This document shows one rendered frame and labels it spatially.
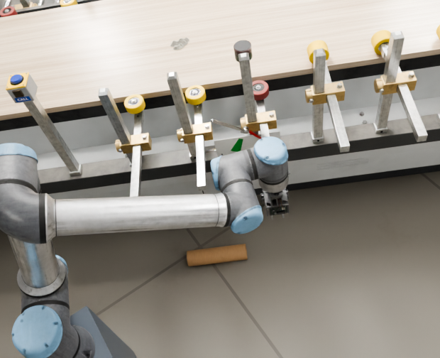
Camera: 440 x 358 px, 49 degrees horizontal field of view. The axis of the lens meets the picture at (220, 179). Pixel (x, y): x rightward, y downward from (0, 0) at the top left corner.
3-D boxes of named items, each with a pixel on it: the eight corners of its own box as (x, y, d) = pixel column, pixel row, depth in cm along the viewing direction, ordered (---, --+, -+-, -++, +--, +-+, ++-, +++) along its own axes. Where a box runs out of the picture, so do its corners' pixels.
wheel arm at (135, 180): (141, 201, 176) (138, 194, 173) (132, 202, 176) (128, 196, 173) (145, 115, 202) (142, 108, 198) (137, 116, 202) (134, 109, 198)
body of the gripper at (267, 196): (266, 217, 152) (263, 197, 142) (262, 195, 157) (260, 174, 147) (289, 214, 152) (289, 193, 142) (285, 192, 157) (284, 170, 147)
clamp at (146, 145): (151, 151, 190) (147, 143, 186) (118, 155, 191) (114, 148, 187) (152, 139, 193) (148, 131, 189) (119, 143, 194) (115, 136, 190)
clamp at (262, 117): (277, 128, 184) (276, 119, 180) (242, 133, 185) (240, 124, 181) (275, 118, 187) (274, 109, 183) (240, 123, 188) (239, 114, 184)
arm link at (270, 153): (247, 138, 134) (282, 129, 134) (251, 165, 144) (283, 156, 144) (256, 164, 128) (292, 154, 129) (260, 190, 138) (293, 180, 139)
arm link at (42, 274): (25, 322, 162) (-32, 187, 105) (25, 277, 173) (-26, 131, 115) (72, 315, 166) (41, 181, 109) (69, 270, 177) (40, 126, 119)
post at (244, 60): (260, 149, 195) (249, 57, 156) (252, 150, 195) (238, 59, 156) (259, 142, 197) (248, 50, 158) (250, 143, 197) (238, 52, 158)
